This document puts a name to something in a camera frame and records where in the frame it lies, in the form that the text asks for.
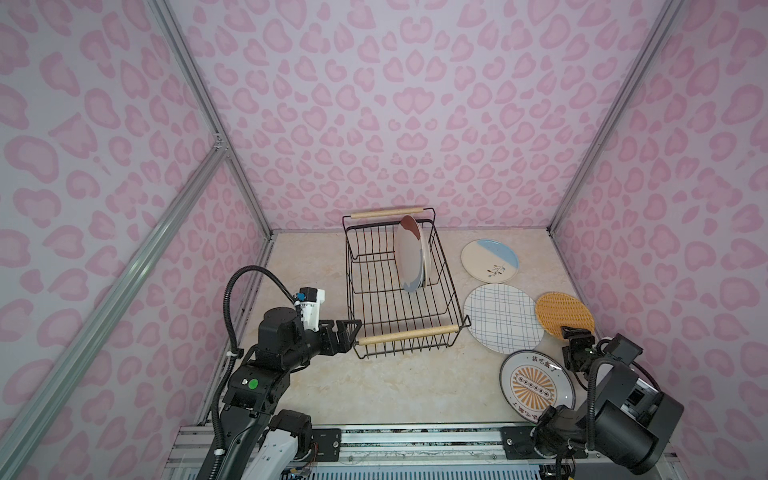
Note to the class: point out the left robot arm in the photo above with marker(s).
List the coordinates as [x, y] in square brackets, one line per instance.
[247, 398]

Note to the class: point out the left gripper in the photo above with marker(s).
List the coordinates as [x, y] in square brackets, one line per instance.
[343, 343]

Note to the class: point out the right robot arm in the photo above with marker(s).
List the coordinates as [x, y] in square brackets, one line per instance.
[626, 417]

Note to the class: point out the cream blue plate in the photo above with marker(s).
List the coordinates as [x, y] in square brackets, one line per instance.
[490, 261]

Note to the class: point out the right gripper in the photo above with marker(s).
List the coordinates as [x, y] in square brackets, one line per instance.
[581, 338]

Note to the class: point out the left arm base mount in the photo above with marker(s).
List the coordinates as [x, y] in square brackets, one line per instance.
[281, 447]

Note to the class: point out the star patterned plate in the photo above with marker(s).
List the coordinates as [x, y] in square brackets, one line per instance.
[426, 254]

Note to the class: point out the large pink blue plate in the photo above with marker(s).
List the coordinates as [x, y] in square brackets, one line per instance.
[408, 254]

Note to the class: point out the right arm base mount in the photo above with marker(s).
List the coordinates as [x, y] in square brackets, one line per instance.
[519, 443]

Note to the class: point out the aluminium frame strut left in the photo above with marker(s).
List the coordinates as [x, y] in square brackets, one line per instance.
[62, 137]

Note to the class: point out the aluminium frame strut right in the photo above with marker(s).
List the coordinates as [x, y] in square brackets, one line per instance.
[662, 28]

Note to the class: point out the aluminium frame strut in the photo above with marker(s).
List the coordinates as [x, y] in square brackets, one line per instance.
[62, 137]
[662, 28]

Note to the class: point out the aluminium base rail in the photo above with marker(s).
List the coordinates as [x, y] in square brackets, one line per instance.
[440, 451]

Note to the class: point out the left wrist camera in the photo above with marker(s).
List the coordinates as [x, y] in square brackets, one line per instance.
[310, 300]

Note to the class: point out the orange sunburst plate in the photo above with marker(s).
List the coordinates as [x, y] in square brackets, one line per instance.
[532, 382]

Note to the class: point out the black wire dish rack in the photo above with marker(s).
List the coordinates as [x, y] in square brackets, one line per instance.
[395, 321]

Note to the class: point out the orange woven plate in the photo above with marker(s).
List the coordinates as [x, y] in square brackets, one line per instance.
[555, 310]

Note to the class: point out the white plaid plate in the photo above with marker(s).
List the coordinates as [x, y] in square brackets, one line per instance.
[503, 318]

